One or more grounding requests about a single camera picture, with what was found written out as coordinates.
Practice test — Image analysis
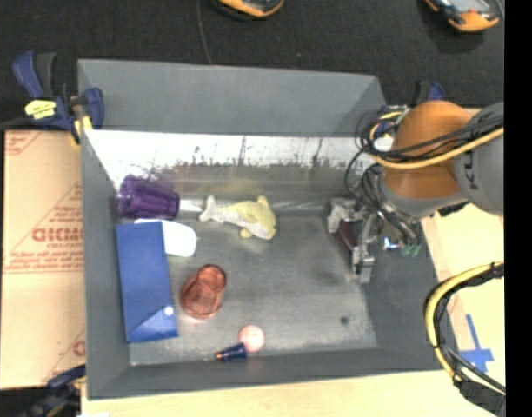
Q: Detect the brown cardboard board, red print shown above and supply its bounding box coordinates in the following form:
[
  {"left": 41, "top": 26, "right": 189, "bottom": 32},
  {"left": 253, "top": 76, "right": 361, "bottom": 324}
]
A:
[{"left": 0, "top": 129, "right": 87, "bottom": 391}]

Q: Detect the small blue cone cap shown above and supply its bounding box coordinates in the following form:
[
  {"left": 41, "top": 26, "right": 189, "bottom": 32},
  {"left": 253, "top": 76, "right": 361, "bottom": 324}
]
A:
[{"left": 215, "top": 341, "right": 249, "bottom": 363}]

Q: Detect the clear orange plastic cup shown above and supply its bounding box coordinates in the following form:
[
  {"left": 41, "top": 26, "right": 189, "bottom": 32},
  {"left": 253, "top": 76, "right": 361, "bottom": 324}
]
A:
[{"left": 178, "top": 263, "right": 229, "bottom": 321}]

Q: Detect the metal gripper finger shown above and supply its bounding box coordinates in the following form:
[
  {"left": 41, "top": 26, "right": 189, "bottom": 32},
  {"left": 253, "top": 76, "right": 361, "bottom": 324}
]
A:
[
  {"left": 351, "top": 244, "right": 376, "bottom": 285},
  {"left": 327, "top": 197, "right": 356, "bottom": 235}
]

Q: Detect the grey metal bin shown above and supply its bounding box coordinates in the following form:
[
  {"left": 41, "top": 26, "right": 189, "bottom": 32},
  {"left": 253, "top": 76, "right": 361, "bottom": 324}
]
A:
[{"left": 76, "top": 58, "right": 446, "bottom": 400}]

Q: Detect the purple ribbed cup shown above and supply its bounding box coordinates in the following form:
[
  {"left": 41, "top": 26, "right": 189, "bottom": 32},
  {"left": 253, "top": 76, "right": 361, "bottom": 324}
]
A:
[{"left": 115, "top": 174, "right": 182, "bottom": 221}]

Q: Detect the blue flat box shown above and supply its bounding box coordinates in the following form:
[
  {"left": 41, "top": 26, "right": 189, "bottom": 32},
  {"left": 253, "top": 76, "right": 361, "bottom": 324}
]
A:
[{"left": 114, "top": 220, "right": 180, "bottom": 344}]

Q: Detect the yellow and white toy fish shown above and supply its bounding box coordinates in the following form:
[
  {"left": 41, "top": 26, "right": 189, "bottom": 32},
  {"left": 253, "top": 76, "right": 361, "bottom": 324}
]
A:
[{"left": 198, "top": 195, "right": 278, "bottom": 241}]

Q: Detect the pink ball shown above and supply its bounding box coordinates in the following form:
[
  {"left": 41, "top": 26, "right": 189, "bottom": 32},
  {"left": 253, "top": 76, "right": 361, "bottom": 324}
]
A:
[{"left": 237, "top": 324, "right": 266, "bottom": 353}]

